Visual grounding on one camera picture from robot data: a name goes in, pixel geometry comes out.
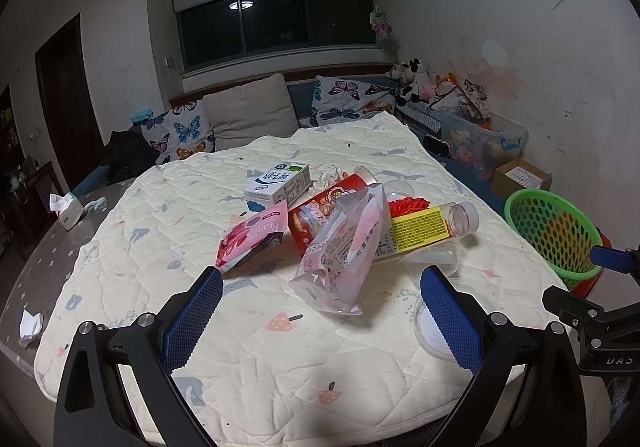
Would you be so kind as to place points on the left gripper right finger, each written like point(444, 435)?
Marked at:
point(549, 408)

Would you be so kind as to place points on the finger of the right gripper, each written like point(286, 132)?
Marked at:
point(612, 259)
point(572, 310)

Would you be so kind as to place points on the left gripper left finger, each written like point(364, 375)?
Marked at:
point(93, 408)

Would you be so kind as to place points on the clear bottle yellow label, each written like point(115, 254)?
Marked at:
point(452, 221)

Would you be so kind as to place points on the red knitted heart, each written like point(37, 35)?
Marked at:
point(408, 205)

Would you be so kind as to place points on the clear pink plastic bag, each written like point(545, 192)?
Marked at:
point(338, 260)

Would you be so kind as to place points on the red snack canister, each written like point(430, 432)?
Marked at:
point(307, 219)

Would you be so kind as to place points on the pink snack pouch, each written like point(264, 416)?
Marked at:
point(253, 234)

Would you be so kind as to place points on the blue white milk carton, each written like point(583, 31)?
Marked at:
point(285, 181)

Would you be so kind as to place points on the green plastic waste basket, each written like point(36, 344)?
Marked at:
point(560, 232)

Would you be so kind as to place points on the brown cardboard box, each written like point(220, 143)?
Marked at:
point(516, 175)

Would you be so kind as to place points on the white quilted table cover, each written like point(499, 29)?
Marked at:
point(268, 369)

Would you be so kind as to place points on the clear toy storage bin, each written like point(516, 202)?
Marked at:
point(482, 147)

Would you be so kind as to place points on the black clothing pile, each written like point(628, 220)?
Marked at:
point(127, 155)

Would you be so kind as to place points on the cow plush toy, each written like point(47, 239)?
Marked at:
point(414, 84)

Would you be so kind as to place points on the right butterfly pillow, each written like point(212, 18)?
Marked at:
point(340, 100)

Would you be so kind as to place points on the butterfly pillow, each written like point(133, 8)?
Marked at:
point(340, 100)
point(179, 133)

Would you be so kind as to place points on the left butterfly pillow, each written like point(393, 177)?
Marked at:
point(179, 133)

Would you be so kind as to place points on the colourful paper flower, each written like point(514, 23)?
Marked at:
point(384, 33)

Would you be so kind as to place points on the beige cushion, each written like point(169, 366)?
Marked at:
point(246, 112)

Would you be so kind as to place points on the dark window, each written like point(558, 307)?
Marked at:
point(219, 31)

